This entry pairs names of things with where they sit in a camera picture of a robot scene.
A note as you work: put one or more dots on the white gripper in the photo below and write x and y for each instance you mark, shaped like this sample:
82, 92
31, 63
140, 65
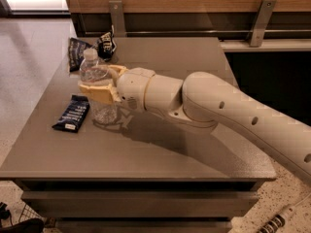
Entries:
132, 87

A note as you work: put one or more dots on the clear plastic water bottle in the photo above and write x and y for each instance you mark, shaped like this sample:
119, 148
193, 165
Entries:
94, 71

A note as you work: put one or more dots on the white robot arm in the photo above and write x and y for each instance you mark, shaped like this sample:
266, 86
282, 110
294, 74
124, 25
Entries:
200, 101

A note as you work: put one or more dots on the dark blue rxbar wrapper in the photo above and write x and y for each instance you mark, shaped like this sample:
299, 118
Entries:
73, 117

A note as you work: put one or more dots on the crumpled dark blue chip bag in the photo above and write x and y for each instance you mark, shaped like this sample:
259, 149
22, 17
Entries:
104, 45

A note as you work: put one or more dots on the grey drawer cabinet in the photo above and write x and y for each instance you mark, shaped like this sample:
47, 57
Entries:
142, 175

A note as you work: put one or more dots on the black object bottom left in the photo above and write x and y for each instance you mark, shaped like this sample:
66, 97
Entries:
33, 225

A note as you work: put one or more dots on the white power strip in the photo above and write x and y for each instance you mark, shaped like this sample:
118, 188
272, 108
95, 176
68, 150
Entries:
279, 220

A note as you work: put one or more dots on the left metal wall bracket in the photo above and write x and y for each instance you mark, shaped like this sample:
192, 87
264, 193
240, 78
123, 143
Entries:
117, 18

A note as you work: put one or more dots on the metal wall bracket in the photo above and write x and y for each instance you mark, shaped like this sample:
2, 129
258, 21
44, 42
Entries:
117, 18
262, 19

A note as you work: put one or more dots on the wire basket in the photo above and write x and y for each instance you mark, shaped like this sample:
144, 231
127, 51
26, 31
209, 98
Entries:
28, 213

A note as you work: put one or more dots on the horizontal metal rail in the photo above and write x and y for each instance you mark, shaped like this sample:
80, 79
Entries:
242, 34

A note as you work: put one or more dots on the right metal wall bracket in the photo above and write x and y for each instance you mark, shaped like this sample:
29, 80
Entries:
262, 19

